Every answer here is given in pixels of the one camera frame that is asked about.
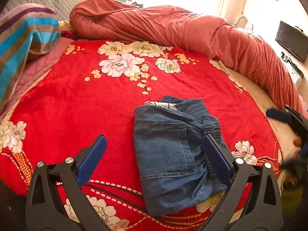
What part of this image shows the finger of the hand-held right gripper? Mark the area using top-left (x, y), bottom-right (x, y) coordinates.
top-left (266, 108), bottom-right (292, 124)
top-left (281, 157), bottom-right (308, 174)

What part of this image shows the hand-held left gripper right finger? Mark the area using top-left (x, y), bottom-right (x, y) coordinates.
top-left (200, 133), bottom-right (283, 231)

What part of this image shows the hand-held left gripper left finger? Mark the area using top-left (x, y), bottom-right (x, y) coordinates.
top-left (25, 134), bottom-right (113, 231)

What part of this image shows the blue denim pants lace trim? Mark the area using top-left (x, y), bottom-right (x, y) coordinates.
top-left (133, 95), bottom-right (235, 216)

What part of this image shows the beige bed sheet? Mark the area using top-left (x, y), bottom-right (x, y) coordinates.
top-left (227, 67), bottom-right (302, 150)

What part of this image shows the red floral blanket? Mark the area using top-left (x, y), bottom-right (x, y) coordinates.
top-left (0, 40), bottom-right (283, 231)

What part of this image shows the black flat screen monitor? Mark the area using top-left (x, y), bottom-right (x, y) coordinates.
top-left (275, 21), bottom-right (308, 63)

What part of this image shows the pink quilted cover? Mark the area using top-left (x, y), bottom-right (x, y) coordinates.
top-left (0, 37), bottom-right (74, 121)

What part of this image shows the rust red duvet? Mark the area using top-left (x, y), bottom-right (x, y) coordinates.
top-left (70, 0), bottom-right (308, 119)

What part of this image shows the striped towel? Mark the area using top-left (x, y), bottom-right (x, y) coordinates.
top-left (0, 3), bottom-right (62, 104)

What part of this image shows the grey quilted pillow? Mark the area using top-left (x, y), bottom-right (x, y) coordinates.
top-left (0, 0), bottom-right (100, 22)

